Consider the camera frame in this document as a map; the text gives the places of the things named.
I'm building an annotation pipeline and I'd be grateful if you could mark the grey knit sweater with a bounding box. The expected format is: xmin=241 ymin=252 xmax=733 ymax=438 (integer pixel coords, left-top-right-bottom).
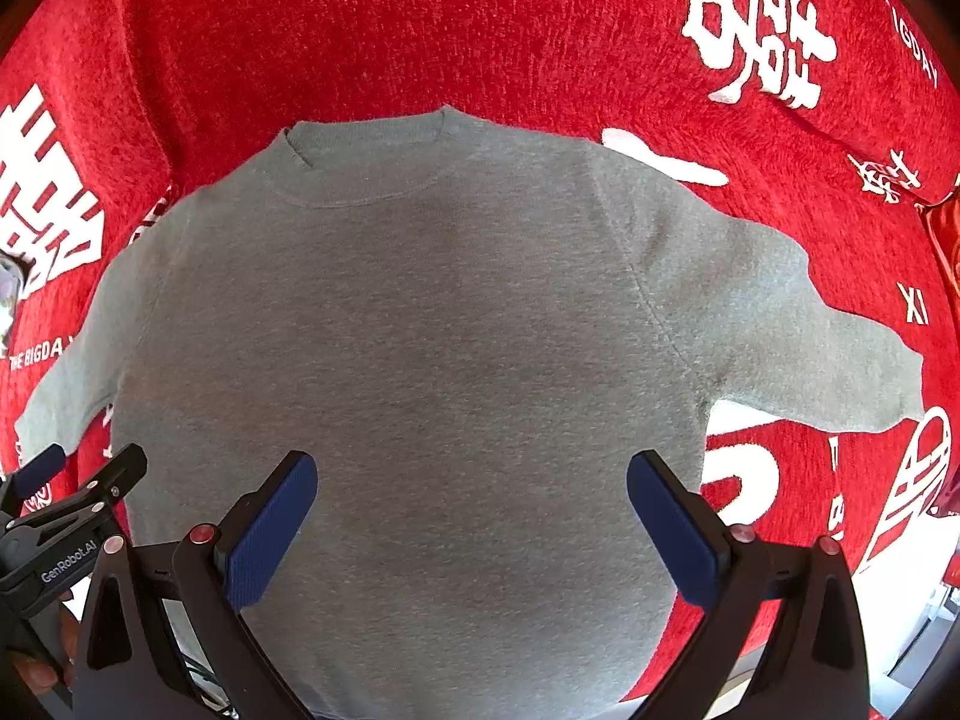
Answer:
xmin=16 ymin=107 xmax=923 ymax=718

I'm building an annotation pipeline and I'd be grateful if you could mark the person's left hand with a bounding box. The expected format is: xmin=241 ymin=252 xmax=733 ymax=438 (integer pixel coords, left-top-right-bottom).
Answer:
xmin=10 ymin=586 xmax=82 ymax=699

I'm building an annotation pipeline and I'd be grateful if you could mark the white patterned cloth pile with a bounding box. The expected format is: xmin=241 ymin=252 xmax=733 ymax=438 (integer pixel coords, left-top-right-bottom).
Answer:
xmin=0 ymin=254 xmax=29 ymax=358

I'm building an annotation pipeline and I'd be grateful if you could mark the red wedding blanket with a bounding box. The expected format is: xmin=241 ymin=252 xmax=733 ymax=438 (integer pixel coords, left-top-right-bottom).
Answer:
xmin=0 ymin=0 xmax=960 ymax=706

